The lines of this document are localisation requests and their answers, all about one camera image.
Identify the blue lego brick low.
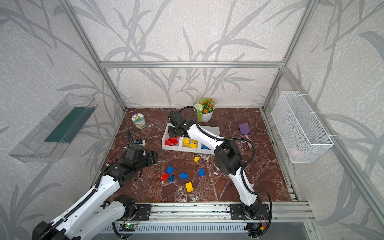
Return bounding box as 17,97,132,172
168,175,175,183

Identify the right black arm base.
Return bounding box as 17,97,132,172
226,203,272,221

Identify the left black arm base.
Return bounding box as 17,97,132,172
116,195,152,221

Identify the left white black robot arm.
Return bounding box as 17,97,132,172
32,133,158,240

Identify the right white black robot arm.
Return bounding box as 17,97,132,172
168,106,268,220

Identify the left white bin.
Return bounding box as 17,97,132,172
162,123,184,151

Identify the white bin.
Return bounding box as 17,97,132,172
162,123,184,151
179,136,201,153
199,126,220,155

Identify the middle white bin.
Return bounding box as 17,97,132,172
179,136,201,153

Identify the white potted flower plant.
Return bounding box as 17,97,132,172
194,95,216,123

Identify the right white bin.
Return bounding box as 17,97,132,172
199,126,220,155

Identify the purple pink scoop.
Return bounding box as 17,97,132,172
239,123,250,140

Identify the green circuit board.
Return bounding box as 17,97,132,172
118,223,138,233

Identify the green mat in shelf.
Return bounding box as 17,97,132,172
45,107,87,144

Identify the pink item in basket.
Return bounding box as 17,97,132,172
288,147,304,159

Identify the clear plastic wall shelf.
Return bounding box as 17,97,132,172
9,94,98,163

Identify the aluminium front rail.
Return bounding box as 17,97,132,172
62,201,316,224

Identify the white wire mesh basket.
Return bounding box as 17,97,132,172
271,91,334,164

